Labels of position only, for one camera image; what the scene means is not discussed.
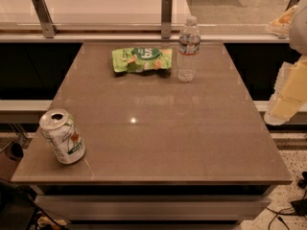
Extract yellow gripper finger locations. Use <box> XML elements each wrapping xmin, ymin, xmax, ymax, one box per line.
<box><xmin>266</xmin><ymin>5</ymin><xmax>296</xmax><ymax>36</ymax></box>
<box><xmin>264</xmin><ymin>55</ymin><xmax>307</xmax><ymax>126</ymax></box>

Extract clear plastic water bottle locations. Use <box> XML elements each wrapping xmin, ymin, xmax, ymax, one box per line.
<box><xmin>177</xmin><ymin>16</ymin><xmax>201</xmax><ymax>82</ymax></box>

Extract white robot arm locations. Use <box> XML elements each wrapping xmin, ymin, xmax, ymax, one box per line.
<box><xmin>264</xmin><ymin>0</ymin><xmax>307</xmax><ymax>126</ymax></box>

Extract white green 7up can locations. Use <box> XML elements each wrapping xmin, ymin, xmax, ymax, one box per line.
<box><xmin>39</xmin><ymin>108</ymin><xmax>85</xmax><ymax>165</ymax></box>

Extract brown table with drawer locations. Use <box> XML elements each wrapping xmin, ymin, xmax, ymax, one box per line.
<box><xmin>12</xmin><ymin>42</ymin><xmax>292</xmax><ymax>221</ymax></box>

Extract green chip bag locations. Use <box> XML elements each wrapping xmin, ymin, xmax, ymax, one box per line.
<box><xmin>112</xmin><ymin>47</ymin><xmax>173</xmax><ymax>73</ymax></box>

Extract right metal rail bracket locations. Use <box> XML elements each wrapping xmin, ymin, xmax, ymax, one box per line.
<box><xmin>287</xmin><ymin>0</ymin><xmax>300</xmax><ymax>10</ymax></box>

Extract metal rail bracket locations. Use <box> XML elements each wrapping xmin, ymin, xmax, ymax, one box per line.
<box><xmin>32</xmin><ymin>0</ymin><xmax>58</xmax><ymax>38</ymax></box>
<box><xmin>161</xmin><ymin>0</ymin><xmax>173</xmax><ymax>39</ymax></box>
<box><xmin>287</xmin><ymin>0</ymin><xmax>300</xmax><ymax>10</ymax></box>

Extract black cables on floor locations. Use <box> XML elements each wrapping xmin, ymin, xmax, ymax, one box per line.
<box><xmin>265</xmin><ymin>171</ymin><xmax>307</xmax><ymax>230</ymax></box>

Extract middle metal rail bracket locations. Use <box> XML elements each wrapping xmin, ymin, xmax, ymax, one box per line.
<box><xmin>161</xmin><ymin>0</ymin><xmax>173</xmax><ymax>39</ymax></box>

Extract left metal rail bracket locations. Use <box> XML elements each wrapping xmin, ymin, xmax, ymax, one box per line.
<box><xmin>32</xmin><ymin>0</ymin><xmax>58</xmax><ymax>38</ymax></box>

